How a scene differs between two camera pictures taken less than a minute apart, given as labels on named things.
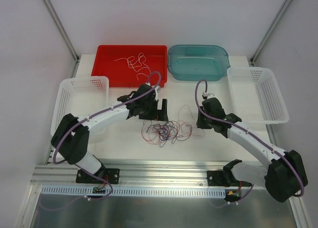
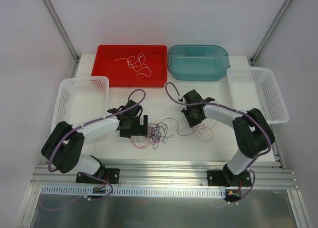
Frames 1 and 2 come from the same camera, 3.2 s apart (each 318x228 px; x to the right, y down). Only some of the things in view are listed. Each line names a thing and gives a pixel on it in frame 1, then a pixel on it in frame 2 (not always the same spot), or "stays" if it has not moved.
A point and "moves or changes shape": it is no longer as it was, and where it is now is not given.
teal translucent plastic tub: (192, 62) stays
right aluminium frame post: (274, 25) stays
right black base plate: (221, 178) stays
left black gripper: (154, 113) -> (138, 129)
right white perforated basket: (256, 96) stays
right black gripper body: (203, 122) -> (192, 116)
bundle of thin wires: (161, 132) moves or changes shape
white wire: (138, 64) stays
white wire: (136, 64) stays
